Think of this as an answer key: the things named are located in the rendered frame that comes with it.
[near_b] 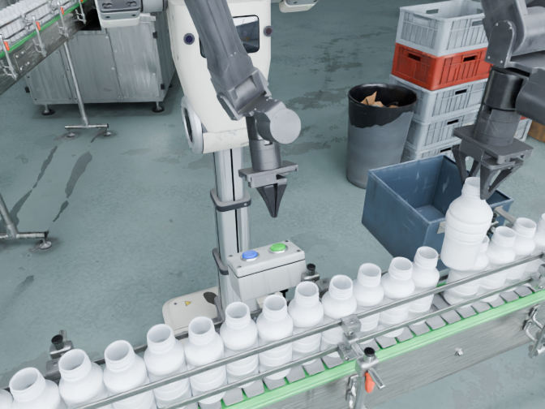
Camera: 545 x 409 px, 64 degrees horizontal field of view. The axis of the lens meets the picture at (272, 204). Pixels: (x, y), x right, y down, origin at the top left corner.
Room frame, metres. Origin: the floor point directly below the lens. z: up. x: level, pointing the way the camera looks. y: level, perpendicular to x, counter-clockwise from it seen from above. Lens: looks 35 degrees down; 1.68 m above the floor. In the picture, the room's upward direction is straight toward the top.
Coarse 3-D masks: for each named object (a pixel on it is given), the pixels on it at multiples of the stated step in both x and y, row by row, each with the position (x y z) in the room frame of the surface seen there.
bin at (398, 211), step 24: (384, 168) 1.26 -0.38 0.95; (408, 168) 1.30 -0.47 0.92; (432, 168) 1.34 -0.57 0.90; (456, 168) 1.29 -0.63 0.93; (384, 192) 1.15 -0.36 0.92; (408, 192) 1.31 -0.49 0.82; (432, 192) 1.35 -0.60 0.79; (456, 192) 1.26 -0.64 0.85; (384, 216) 1.13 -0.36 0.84; (408, 216) 1.04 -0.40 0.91; (432, 216) 1.28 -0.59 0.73; (504, 216) 1.02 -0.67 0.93; (384, 240) 1.11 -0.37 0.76; (408, 240) 1.02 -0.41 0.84; (432, 240) 0.97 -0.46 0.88
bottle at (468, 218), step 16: (464, 192) 0.60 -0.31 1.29; (464, 208) 0.58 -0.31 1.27; (480, 208) 0.58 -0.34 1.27; (448, 224) 0.59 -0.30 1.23; (464, 224) 0.57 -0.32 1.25; (480, 224) 0.56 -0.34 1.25; (448, 240) 0.58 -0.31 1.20; (464, 240) 0.56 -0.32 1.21; (480, 240) 0.57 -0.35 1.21; (448, 256) 0.57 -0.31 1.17; (464, 256) 0.56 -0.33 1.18
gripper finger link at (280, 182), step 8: (256, 176) 0.67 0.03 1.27; (264, 176) 0.67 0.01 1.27; (272, 176) 0.68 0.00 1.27; (280, 176) 0.71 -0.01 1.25; (248, 184) 0.67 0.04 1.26; (256, 184) 0.66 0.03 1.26; (264, 184) 0.67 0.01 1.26; (280, 184) 0.68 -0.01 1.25; (280, 192) 0.68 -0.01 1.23; (280, 200) 0.68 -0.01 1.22
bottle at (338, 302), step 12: (336, 276) 0.53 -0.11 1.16; (336, 288) 0.50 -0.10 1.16; (348, 288) 0.50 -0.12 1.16; (324, 300) 0.51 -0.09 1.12; (336, 300) 0.50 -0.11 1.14; (348, 300) 0.50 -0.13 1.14; (324, 312) 0.50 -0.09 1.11; (336, 312) 0.49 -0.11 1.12; (348, 312) 0.49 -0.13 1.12; (324, 324) 0.50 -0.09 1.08; (324, 336) 0.49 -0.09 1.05; (336, 336) 0.49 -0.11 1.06; (324, 348) 0.49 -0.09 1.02
